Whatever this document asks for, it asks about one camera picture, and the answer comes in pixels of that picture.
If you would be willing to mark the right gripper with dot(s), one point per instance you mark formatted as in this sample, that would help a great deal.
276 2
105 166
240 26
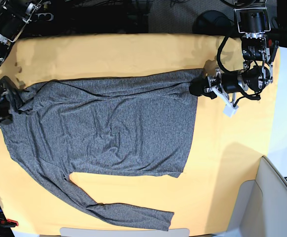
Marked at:
7 87

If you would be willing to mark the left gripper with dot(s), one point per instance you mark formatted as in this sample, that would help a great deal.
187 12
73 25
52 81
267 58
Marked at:
226 84

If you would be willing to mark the grey long sleeve shirt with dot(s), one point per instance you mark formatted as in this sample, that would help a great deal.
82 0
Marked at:
135 126

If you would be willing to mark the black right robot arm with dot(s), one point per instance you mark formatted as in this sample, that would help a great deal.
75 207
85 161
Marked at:
14 16

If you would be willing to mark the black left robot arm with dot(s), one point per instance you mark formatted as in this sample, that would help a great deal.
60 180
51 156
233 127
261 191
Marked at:
258 51

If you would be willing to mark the black chair base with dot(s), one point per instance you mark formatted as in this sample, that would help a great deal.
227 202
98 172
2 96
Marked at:
212 23

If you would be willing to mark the red clamp right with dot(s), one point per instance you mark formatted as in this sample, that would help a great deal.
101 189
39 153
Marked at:
273 47

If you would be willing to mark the red clamp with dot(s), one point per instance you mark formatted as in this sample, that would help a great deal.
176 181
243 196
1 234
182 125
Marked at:
7 223
273 47

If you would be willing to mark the red clamp left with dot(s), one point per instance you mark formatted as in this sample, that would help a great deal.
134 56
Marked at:
7 223

